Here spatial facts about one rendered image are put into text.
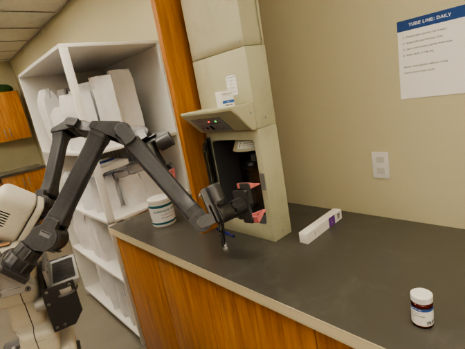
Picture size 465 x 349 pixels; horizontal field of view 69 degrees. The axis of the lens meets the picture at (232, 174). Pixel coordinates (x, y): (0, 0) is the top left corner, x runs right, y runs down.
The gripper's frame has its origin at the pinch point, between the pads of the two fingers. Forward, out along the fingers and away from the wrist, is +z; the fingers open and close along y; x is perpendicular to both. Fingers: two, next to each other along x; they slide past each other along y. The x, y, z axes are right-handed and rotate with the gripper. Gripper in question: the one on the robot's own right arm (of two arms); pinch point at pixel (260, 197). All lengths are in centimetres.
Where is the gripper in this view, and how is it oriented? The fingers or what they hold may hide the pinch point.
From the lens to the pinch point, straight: 119.2
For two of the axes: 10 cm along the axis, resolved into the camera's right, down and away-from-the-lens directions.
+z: 7.4, -2.6, 6.2
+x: -6.3, 0.5, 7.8
